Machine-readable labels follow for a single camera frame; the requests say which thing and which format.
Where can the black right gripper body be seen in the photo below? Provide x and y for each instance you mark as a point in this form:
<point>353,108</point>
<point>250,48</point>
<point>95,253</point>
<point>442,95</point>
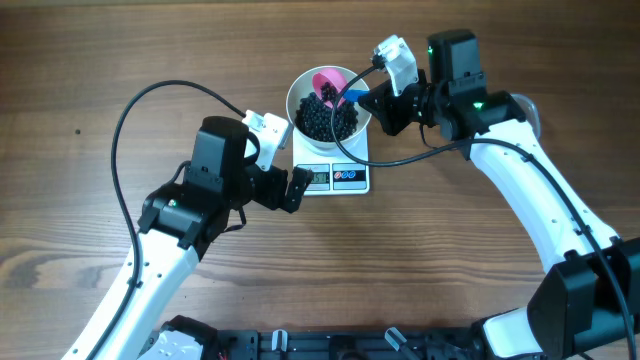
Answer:
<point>392,110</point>

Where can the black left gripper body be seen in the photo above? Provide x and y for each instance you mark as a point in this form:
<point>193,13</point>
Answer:
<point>282,190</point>

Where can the pink scoop with blue handle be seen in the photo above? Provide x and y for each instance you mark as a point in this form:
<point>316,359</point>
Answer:
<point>330,87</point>

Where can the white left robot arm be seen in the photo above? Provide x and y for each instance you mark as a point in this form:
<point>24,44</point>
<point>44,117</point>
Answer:
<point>231,165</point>

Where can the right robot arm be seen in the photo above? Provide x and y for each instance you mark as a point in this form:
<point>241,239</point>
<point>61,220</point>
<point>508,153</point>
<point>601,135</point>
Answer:
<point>589,296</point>

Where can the white digital kitchen scale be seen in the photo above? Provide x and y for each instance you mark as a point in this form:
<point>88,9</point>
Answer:
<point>333,172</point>

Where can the black beans in bowl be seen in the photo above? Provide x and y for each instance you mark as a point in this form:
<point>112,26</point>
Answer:
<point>313,119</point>

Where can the clear plastic bean container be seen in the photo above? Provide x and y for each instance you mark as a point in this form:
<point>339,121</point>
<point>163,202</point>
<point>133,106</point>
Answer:
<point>531,112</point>

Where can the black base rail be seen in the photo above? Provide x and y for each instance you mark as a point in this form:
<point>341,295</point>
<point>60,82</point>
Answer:
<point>185,338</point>

